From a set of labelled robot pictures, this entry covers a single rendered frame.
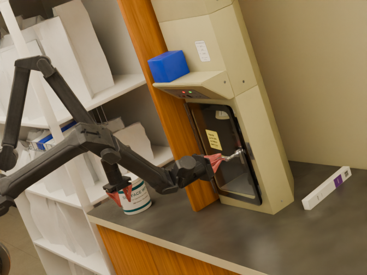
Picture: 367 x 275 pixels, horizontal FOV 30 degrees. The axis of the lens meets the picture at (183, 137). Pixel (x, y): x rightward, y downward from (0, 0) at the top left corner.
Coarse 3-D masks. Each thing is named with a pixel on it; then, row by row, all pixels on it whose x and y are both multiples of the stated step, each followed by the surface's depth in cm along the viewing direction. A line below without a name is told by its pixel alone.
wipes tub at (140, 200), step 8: (128, 176) 301; (136, 176) 298; (136, 184) 295; (144, 184) 300; (120, 192) 296; (136, 192) 296; (144, 192) 298; (120, 200) 299; (136, 200) 296; (144, 200) 298; (128, 208) 298; (136, 208) 297; (144, 208) 298
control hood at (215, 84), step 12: (192, 72) 252; (204, 72) 244; (216, 72) 238; (156, 84) 254; (168, 84) 247; (180, 84) 241; (192, 84) 235; (204, 84) 231; (216, 84) 234; (228, 84) 236; (216, 96) 239; (228, 96) 237
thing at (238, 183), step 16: (192, 112) 262; (208, 112) 252; (224, 112) 242; (208, 128) 257; (224, 128) 247; (208, 144) 263; (224, 144) 252; (240, 144) 242; (240, 160) 247; (224, 176) 263; (240, 176) 252; (224, 192) 268; (240, 192) 258; (256, 192) 248
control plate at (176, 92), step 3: (165, 90) 255; (168, 90) 254; (171, 90) 252; (174, 90) 251; (177, 90) 249; (180, 90) 247; (183, 90) 246; (186, 90) 244; (189, 90) 243; (192, 90) 241; (171, 93) 258; (174, 93) 256; (177, 93) 254; (180, 93) 253; (183, 93) 251; (186, 93) 249; (189, 93) 248; (192, 93) 246; (195, 93) 245; (198, 93) 243; (177, 96) 259; (186, 96) 254; (195, 96) 249; (198, 96) 247; (204, 96) 244
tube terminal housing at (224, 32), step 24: (168, 24) 252; (192, 24) 240; (216, 24) 232; (240, 24) 243; (168, 48) 259; (192, 48) 246; (216, 48) 235; (240, 48) 239; (240, 72) 239; (240, 96) 240; (264, 96) 255; (240, 120) 242; (264, 120) 246; (264, 144) 247; (264, 168) 248; (288, 168) 268; (264, 192) 250; (288, 192) 255
